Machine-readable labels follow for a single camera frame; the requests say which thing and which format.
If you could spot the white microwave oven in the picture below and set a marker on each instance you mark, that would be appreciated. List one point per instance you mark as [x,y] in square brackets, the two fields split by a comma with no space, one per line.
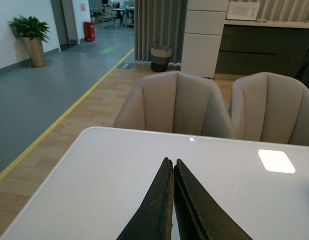
[245,11]

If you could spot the woven basket with handles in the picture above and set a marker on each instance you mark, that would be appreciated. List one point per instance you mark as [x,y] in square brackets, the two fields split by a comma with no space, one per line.
[160,57]

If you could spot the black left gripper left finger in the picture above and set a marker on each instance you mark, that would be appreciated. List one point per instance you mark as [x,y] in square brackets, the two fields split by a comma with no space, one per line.
[153,219]

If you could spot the white drawer cabinet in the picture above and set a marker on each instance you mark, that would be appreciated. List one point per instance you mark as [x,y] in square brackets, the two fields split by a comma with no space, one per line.
[203,32]

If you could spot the green potted plant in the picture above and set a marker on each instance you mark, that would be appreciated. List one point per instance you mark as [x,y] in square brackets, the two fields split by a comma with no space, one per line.
[33,32]

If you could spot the dark kitchen counter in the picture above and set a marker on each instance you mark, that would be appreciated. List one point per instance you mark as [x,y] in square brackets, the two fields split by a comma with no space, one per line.
[246,50]

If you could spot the beige upholstered chair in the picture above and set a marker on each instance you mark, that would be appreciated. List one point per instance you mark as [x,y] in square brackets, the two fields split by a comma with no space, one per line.
[272,108]
[176,102]

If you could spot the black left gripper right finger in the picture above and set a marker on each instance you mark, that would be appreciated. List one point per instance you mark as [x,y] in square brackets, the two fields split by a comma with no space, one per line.
[199,217]

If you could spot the right beige upholstered chair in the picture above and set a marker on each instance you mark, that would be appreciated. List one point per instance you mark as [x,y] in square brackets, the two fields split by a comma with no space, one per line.
[272,108]

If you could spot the grey pleated curtain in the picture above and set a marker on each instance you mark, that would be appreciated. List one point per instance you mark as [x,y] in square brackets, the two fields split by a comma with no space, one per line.
[161,21]

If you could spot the left beige upholstered chair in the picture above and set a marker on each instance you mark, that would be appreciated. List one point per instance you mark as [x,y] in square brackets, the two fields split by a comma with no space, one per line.
[176,102]

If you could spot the red cylindrical bin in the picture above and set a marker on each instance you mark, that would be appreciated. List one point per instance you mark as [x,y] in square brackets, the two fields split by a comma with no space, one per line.
[89,31]

